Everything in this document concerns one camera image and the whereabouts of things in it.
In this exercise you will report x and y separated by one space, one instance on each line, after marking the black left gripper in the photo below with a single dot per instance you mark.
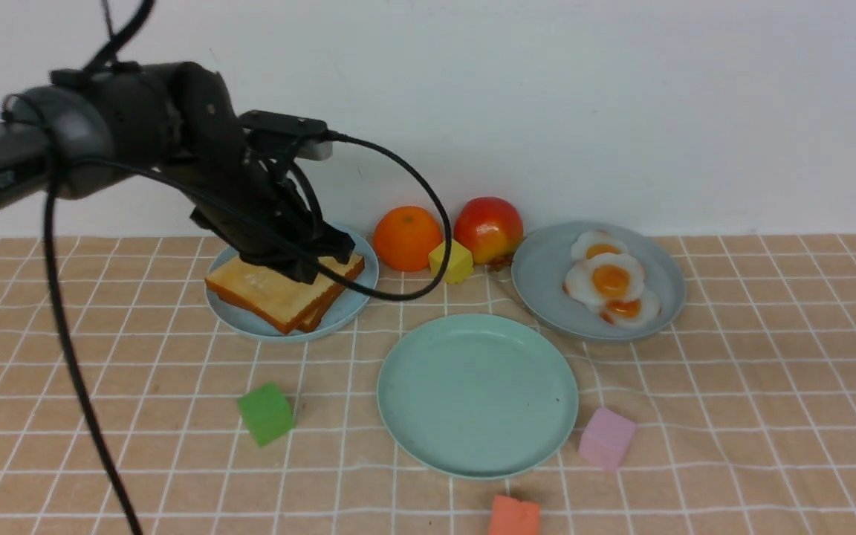
262 207

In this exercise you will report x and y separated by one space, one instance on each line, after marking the toast slice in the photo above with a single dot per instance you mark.
312 321
264 293

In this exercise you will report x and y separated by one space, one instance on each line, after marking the fried egg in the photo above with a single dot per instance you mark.
594 243
605 278
634 314

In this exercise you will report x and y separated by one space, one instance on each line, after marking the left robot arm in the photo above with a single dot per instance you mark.
92 130

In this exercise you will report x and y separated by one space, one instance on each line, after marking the light blue left plate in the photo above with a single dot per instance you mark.
350 305

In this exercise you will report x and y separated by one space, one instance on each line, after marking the orange fruit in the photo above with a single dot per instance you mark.
405 237

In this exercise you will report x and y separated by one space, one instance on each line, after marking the green cube block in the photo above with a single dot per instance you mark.
266 413

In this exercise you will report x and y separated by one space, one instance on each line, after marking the yellow cube block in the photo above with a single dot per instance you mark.
460 266

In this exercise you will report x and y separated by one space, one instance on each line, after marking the red yellow apple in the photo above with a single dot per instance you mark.
491 229

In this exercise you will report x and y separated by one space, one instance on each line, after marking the teal centre plate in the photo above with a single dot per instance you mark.
477 396

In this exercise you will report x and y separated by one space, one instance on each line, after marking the grey blue right plate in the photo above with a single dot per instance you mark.
544 258

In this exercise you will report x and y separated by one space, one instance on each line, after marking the orange-red cube block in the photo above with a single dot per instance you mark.
510 516

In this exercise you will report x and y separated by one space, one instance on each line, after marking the pink cube block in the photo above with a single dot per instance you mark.
606 439

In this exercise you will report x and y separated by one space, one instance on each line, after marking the beige checkered tablecloth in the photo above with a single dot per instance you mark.
746 406

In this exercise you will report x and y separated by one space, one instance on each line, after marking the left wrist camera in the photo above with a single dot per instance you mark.
286 137

